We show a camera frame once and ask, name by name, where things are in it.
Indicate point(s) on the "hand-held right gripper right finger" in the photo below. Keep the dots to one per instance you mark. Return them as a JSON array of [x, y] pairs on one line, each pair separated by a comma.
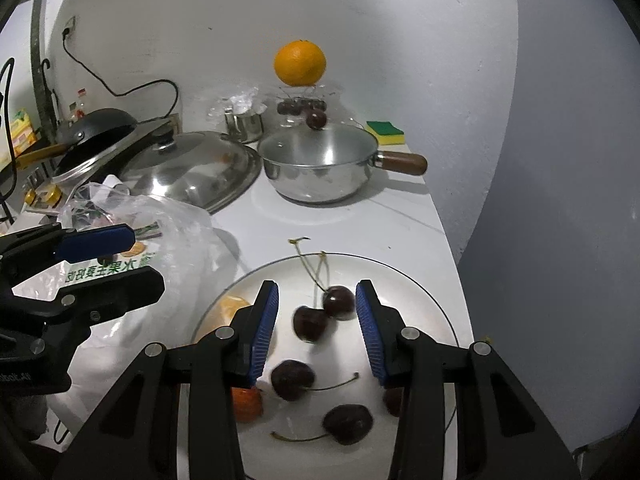
[[370, 330]]

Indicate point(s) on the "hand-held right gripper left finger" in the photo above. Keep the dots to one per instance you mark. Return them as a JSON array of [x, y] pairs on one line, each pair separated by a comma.
[[262, 330]]

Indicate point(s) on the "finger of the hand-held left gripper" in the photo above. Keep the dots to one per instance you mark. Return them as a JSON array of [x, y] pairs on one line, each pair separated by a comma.
[[95, 244], [115, 287]]

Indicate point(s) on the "peeled orange segment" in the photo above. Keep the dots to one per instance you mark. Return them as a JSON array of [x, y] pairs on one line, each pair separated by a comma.
[[225, 310], [134, 249]]

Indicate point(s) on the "dark red cherry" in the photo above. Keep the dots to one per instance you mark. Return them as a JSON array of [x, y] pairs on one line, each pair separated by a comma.
[[292, 379], [392, 400], [309, 324], [348, 424], [339, 302]]

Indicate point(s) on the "white plate dark rim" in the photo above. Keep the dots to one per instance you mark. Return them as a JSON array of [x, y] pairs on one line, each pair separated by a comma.
[[415, 300]]

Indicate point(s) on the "red strawberry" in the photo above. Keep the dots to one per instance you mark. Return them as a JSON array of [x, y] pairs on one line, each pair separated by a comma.
[[247, 402]]

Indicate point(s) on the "clear printed plastic bag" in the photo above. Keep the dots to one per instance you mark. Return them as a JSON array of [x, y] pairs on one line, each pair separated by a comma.
[[175, 240]]

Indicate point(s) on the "large steel lid black knob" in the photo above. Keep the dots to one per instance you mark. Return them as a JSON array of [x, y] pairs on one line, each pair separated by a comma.
[[190, 170]]

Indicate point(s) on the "red label bottle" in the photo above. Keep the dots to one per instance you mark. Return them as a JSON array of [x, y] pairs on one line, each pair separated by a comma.
[[79, 105]]

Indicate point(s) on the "black umbrella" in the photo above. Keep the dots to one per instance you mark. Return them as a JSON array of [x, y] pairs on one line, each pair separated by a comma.
[[51, 105]]

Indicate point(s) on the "small steel cup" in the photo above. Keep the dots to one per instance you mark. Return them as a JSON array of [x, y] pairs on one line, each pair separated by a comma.
[[243, 127]]

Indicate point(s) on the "grey vertical pipe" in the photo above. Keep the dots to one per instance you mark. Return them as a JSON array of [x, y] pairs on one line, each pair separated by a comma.
[[37, 60]]

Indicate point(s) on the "green yellow sponge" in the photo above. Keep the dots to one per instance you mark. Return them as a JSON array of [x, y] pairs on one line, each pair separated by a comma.
[[385, 132]]

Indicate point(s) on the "clear plastic wrap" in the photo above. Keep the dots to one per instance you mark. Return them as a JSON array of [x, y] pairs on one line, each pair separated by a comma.
[[242, 100]]

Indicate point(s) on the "pile of dark cherries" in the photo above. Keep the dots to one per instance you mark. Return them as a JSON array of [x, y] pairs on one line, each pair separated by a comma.
[[295, 106]]

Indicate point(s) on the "whole orange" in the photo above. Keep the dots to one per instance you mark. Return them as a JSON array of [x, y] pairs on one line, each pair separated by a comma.
[[300, 62]]

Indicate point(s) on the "white wall socket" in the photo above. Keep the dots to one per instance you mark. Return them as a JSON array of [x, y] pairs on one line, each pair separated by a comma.
[[71, 22]]

